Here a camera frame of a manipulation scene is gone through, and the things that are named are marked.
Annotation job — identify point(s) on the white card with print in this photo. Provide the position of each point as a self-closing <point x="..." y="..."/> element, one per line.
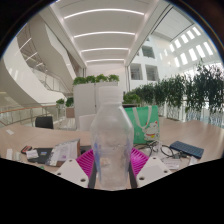
<point x="32" y="154"/>

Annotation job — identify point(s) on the dark blue flat case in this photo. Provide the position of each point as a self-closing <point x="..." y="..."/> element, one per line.
<point x="186" y="149"/>

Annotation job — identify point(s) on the black chair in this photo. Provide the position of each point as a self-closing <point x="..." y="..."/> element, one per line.
<point x="44" y="122"/>

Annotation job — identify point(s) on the green tote bag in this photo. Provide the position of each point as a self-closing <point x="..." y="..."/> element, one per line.
<point x="146" y="125"/>

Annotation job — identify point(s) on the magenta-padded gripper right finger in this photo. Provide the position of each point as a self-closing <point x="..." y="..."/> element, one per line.
<point x="151" y="170"/>

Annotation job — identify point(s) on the black flat pad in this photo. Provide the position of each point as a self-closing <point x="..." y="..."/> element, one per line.
<point x="43" y="156"/>

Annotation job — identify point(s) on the green plants on cabinet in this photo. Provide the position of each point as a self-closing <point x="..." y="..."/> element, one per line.
<point x="96" y="79"/>

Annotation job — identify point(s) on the potted plant in brown planter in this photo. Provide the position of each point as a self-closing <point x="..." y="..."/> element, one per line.
<point x="69" y="106"/>

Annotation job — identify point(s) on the white label card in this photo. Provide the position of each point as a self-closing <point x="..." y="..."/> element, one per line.
<point x="171" y="163"/>

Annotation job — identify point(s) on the row of green hedge plants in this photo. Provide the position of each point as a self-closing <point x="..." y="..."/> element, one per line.
<point x="186" y="93"/>

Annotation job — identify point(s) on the small red black box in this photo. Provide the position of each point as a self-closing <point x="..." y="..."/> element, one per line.
<point x="26" y="149"/>

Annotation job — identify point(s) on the small white packet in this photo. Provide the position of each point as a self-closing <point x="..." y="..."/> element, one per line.
<point x="193" y="161"/>

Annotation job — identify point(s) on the white power strip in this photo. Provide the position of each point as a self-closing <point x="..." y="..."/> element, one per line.
<point x="9" y="153"/>

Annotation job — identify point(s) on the ceiling light strips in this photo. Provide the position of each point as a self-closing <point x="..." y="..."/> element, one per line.
<point x="103" y="33"/>

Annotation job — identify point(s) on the white chair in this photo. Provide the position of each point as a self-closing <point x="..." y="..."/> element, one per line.
<point x="86" y="122"/>

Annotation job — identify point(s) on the clear plastic water bottle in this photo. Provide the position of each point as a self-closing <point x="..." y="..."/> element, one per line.
<point x="111" y="133"/>

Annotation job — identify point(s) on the white cabinet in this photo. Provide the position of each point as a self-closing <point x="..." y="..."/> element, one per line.
<point x="83" y="100"/>

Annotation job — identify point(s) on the white paper sheet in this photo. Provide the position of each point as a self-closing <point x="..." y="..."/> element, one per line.
<point x="10" y="132"/>

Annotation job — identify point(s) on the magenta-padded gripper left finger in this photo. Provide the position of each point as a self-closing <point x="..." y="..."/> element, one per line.
<point x="71" y="171"/>

